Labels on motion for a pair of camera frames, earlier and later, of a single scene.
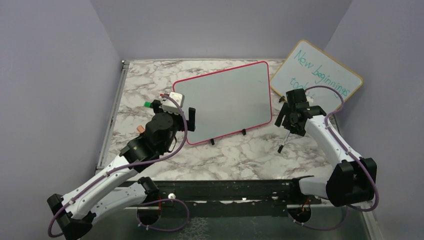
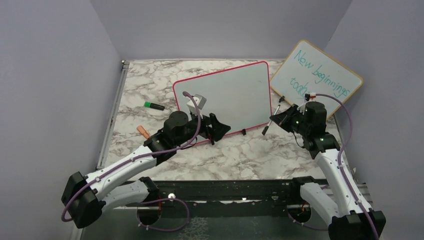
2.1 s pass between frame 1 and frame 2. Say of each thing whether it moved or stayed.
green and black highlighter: stayed
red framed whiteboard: stayed
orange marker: stayed
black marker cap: moved
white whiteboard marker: moved
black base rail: stayed
